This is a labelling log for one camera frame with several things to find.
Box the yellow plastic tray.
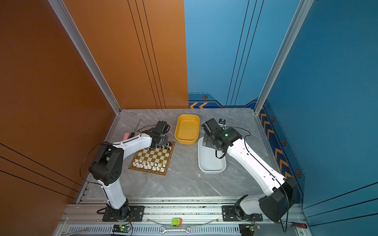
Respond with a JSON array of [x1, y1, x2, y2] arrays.
[[175, 114, 200, 145]]

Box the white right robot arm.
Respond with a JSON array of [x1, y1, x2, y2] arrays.
[[202, 118, 299, 223]]

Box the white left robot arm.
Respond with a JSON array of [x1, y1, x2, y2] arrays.
[[89, 121, 170, 222]]

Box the black chess pieces on board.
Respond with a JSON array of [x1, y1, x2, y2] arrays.
[[156, 142, 173, 150]]

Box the white chess pieces on board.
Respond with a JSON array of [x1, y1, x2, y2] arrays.
[[131, 159, 167, 173]]

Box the green circuit board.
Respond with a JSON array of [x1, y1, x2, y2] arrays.
[[112, 225, 132, 234]]

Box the brown chessboard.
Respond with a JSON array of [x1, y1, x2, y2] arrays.
[[129, 141, 176, 176]]

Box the white plastic tray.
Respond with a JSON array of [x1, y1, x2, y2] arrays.
[[198, 137, 226, 174]]

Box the green orange small box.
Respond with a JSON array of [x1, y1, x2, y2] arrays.
[[171, 218, 182, 226]]

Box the silver wrench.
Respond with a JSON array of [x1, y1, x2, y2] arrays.
[[159, 226, 192, 235]]

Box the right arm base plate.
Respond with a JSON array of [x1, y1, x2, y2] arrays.
[[221, 205, 263, 222]]

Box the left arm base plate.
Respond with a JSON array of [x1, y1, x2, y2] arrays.
[[102, 205, 145, 223]]

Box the red handled ratchet tool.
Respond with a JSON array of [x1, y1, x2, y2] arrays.
[[288, 222, 308, 229]]

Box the aluminium right corner post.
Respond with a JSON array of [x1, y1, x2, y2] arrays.
[[254, 0, 314, 115]]

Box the aluminium corner post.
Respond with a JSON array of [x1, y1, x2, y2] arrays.
[[254, 0, 314, 115], [48, 0, 121, 115]]

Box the aluminium left corner post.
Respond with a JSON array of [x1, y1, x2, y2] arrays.
[[48, 0, 121, 115]]

